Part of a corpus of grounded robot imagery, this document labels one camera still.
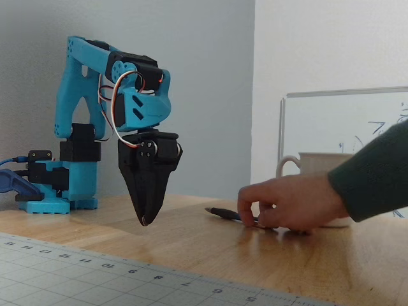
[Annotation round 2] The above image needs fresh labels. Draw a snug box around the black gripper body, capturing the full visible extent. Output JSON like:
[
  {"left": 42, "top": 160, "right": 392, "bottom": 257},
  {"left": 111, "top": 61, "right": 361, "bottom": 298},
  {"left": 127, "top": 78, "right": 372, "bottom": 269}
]
[{"left": 117, "top": 130, "right": 184, "bottom": 175}]

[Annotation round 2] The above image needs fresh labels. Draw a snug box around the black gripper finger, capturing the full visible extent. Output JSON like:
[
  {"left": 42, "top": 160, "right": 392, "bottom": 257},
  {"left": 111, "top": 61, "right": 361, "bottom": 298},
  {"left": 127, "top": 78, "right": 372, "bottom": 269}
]
[
  {"left": 136, "top": 142, "right": 159, "bottom": 224},
  {"left": 120, "top": 167, "right": 175, "bottom": 228}
]

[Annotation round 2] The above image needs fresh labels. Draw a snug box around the dark blue pen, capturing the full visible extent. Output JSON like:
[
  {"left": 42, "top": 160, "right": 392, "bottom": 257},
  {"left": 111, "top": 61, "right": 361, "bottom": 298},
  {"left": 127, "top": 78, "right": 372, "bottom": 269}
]
[{"left": 205, "top": 207, "right": 279, "bottom": 231}]

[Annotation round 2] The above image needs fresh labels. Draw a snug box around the forearm in green sleeve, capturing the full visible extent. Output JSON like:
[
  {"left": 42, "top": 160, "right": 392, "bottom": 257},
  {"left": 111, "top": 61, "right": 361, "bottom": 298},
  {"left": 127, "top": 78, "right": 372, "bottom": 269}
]
[{"left": 328, "top": 120, "right": 408, "bottom": 223}]

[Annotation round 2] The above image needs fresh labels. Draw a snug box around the person's bare hand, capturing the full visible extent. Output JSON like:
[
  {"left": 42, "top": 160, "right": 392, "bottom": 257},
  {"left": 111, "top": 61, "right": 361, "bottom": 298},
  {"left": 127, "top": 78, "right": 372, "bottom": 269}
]
[{"left": 237, "top": 173, "right": 351, "bottom": 236}]

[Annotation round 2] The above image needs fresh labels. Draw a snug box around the black motor controller board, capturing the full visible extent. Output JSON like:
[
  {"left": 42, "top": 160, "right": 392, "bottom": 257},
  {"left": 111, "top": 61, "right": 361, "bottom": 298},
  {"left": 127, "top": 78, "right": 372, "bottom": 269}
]
[{"left": 27, "top": 149, "right": 54, "bottom": 184}]

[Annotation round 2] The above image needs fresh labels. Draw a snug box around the grey cutting mat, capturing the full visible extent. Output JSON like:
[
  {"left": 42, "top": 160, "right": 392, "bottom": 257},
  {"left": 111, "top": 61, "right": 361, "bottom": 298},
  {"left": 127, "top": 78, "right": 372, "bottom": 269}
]
[{"left": 0, "top": 231, "right": 340, "bottom": 306}]

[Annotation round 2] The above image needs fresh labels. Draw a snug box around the white ceramic mug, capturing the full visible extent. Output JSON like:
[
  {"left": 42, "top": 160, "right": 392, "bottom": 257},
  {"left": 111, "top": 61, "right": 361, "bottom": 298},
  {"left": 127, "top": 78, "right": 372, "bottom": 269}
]
[{"left": 275, "top": 152, "right": 355, "bottom": 229}]

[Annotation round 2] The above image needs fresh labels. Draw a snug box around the whiteboard with blue drawings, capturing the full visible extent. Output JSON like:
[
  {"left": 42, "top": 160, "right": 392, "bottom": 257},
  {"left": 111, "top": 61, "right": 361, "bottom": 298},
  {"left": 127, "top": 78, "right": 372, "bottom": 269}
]
[{"left": 277, "top": 85, "right": 408, "bottom": 221}]

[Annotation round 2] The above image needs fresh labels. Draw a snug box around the white red servo wire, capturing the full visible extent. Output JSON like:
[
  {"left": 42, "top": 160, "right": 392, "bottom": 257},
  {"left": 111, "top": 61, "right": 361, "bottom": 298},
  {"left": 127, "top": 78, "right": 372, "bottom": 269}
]
[{"left": 97, "top": 71, "right": 151, "bottom": 149}]

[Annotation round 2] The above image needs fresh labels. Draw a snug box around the blue usb cable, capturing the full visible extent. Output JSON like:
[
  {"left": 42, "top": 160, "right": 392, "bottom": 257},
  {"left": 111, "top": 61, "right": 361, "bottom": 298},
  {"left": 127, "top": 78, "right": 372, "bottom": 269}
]
[{"left": 0, "top": 155, "right": 30, "bottom": 167}]

